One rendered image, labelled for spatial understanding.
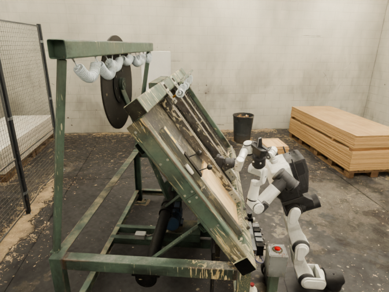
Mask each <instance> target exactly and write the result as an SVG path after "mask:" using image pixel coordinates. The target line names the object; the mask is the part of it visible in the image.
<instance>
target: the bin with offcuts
mask: <svg viewBox="0 0 389 292"><path fill-rule="evenodd" d="M254 116H255V115H254V114H251V113H247V112H238V113H234V114H233V134H234V141H235V142H237V143H244V142H245V141H247V140H250V138H251V130H252V124H253V120H254Z"/></svg>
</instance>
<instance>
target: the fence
mask: <svg viewBox="0 0 389 292"><path fill-rule="evenodd" d="M165 128H166V127H163V128H161V129H160V130H159V132H160V133H161V135H162V136H163V137H164V139H165V140H166V141H167V142H168V144H169V145H170V147H171V148H172V149H173V151H174V152H175V153H176V155H177V156H178V157H179V158H180V160H181V161H182V163H183V164H184V165H185V164H188V165H189V166H190V168H191V169H192V170H193V172H194V173H193V174H192V176H193V177H194V179H195V180H196V181H197V182H198V183H199V185H200V186H201V187H202V186H204V185H205V186H206V188H207V189H208V190H209V192H210V196H209V198H210V199H211V201H212V202H213V204H214V205H215V206H216V208H217V209H218V210H219V211H220V213H221V214H222V215H223V217H224V218H225V220H226V221H227V222H228V223H229V225H230V226H231V227H232V229H233V230H234V231H235V233H236V234H237V235H240V234H242V229H241V227H240V226H239V225H238V223H237V222H236V220H235V219H234V218H233V217H232V215H231V214H230V213H229V211H228V210H227V208H226V207H225V206H224V205H223V203H222V202H221V201H220V199H219V198H218V197H217V195H216V194H215V192H214V191H213V190H212V188H211V187H210V186H209V185H208V183H207V182H206V180H205V179H204V178H203V176H202V177H200V176H199V174H198V173H197V171H195V169H194V168H193V166H192V165H191V164H190V162H189V161H188V160H187V158H186V157H185V155H184V151H183V149H182V148H181V147H180V146H179V144H178V143H177V142H176V143H175V142H174V140H173V139H172V138H171V137H173V136H172V135H171V133H170V132H169V131H168V132H169V133H170V135H169V134H168V133H167V131H166V130H165ZM167 130H168V129H167ZM175 141H176V140H175Z"/></svg>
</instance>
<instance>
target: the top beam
mask: <svg viewBox="0 0 389 292"><path fill-rule="evenodd" d="M175 73H176V75H177V77H178V78H179V79H180V80H181V79H182V78H183V77H184V76H185V75H186V72H185V71H184V70H183V68H180V69H179V70H178V71H176V72H174V73H173V74H171V75H170V76H172V77H173V78H174V80H175V81H176V82H177V83H178V81H177V79H176V77H175V76H174V74H175ZM170 76H168V77H167V78H166V79H164V80H162V81H161V82H159V83H158V84H157V85H155V86H154V87H152V88H150V89H149V90H147V91H146V92H145V93H143V94H141V95H140V96H138V97H137V98H135V99H134V100H133V101H132V102H130V103H128V104H127V105H126V106H125V107H124V109H125V111H126V112H127V113H128V114H129V116H130V117H131V119H132V120H133V121H134V122H135V121H137V120H138V119H139V118H141V117H143V116H144V115H145V114H147V113H148V112H149V111H150V110H151V109H152V108H153V107H154V106H155V105H156V104H157V103H158V102H159V101H160V100H161V99H162V98H163V97H164V96H165V95H166V94H167V92H166V91H165V89H164V88H163V87H162V85H161V83H162V82H164V83H165V84H166V86H167V87H168V89H169V90H171V89H172V88H173V87H174V86H175V85H174V83H173V82H172V80H171V79H170Z"/></svg>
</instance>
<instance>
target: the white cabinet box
mask: <svg viewBox="0 0 389 292"><path fill-rule="evenodd" d="M151 54H152V61H151V62H150V63H149V71H148V80H147V85H146V91H147V90H149V82H151V81H153V80H155V79H156V78H158V77H160V76H170V75H171V52H170V51H151ZM144 68H145V63H144V64H143V65H141V72H142V83H143V77H144Z"/></svg>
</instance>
